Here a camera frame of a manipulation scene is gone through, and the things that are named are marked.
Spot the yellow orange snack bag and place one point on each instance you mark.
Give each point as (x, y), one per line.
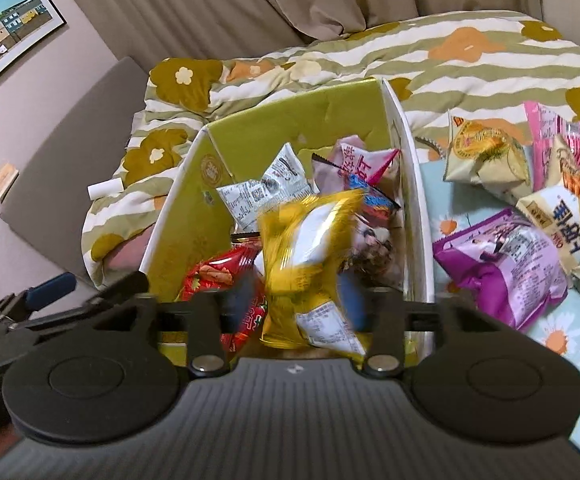
(481, 153)

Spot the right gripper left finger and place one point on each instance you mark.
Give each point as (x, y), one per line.
(188, 335)

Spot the pink striped snack bag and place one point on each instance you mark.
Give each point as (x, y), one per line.
(545, 125)

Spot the small wooden block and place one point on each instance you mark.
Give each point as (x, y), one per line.
(8, 175)

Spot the white tissue roll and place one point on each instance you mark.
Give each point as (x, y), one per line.
(103, 189)

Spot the pink white snack bag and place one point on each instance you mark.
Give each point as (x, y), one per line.
(352, 156)

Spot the black white newsprint snack bag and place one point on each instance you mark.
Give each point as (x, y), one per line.
(284, 180)

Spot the purple snack bag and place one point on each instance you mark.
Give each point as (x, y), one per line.
(511, 267)

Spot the green cardboard box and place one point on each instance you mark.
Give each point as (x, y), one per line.
(195, 225)

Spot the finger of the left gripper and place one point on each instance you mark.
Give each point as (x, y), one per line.
(33, 299)
(132, 284)

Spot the red snack bag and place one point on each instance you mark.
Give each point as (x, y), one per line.
(230, 289)

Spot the yellow foil snack bag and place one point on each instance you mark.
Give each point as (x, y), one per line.
(304, 244)

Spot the cream blue-lettered snack bag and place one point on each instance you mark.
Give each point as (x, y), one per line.
(555, 209)

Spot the grey upholstered headboard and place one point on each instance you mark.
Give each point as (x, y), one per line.
(47, 205)

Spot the floral striped duvet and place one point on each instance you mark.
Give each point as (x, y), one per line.
(481, 65)

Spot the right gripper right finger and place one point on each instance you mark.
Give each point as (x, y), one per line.
(400, 333)

